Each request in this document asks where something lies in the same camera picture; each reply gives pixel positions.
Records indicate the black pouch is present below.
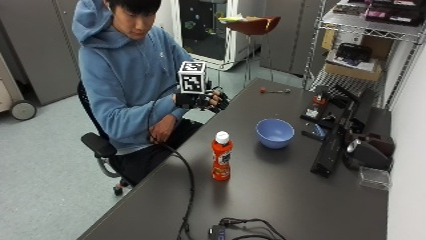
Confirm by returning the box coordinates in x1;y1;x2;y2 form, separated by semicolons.
334;42;374;67

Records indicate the clear plastic box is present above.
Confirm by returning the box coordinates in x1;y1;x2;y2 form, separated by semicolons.
356;165;392;192

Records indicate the metal wire shelf rack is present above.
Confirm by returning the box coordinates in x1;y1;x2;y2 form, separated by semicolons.
302;0;426;111

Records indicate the red-handled screwdriver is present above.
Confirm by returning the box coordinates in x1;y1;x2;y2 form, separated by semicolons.
258;86;292;95

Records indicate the black round device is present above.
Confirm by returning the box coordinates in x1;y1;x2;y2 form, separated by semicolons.
343;137;395;172

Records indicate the white glass-door cabinet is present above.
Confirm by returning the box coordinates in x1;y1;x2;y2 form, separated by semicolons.
170;0;263;72

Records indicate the black office chair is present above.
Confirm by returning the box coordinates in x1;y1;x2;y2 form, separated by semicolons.
75;80;134;197

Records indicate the thin black looped cable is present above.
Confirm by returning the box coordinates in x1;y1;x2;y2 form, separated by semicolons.
218;217;288;240

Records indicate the blue plastic bowl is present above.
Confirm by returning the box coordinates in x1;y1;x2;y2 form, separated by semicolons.
254;118;296;150

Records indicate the black tray with small parts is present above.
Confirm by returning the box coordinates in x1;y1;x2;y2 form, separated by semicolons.
299;94;331;123

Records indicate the red bar stool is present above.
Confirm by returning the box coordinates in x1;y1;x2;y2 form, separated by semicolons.
223;15;282;88

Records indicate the orange bottle with white cap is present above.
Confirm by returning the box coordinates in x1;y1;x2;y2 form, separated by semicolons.
210;130;234;182

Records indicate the flat cardboard box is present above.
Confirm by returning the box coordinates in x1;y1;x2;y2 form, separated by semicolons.
322;49;383;82

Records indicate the pile of dark packets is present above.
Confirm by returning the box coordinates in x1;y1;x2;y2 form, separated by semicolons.
331;0;426;27

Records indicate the the person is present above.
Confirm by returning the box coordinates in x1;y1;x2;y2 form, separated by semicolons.
70;0;205;188

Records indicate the beige cart with wheel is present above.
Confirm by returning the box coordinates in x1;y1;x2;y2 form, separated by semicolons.
0;52;38;122

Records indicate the grey metal cabinet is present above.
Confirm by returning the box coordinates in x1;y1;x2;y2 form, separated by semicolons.
0;0;85;107

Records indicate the long black glove cable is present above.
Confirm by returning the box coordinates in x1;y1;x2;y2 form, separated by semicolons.
146;83;197;240

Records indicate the black adapter box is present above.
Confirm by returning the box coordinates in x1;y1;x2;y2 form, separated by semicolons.
207;224;229;240

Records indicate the white cube with black markers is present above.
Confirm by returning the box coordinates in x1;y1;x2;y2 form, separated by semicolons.
177;60;209;96

